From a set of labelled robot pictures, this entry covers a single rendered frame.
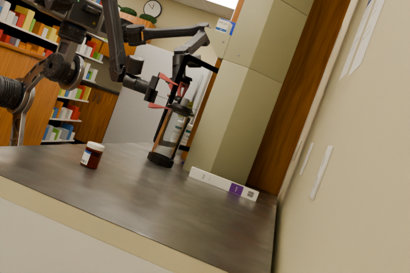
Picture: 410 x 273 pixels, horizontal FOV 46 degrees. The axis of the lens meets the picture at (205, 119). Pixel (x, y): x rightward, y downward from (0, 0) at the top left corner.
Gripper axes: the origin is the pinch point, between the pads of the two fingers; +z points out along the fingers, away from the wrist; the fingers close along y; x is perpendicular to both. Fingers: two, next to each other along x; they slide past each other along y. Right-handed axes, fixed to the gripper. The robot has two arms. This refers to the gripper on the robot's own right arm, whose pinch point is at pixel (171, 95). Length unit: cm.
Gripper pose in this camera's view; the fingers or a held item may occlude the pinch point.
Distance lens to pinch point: 187.8
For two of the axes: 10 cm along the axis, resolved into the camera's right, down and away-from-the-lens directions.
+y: 3.4, -9.4, 0.0
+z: 9.3, 3.4, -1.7
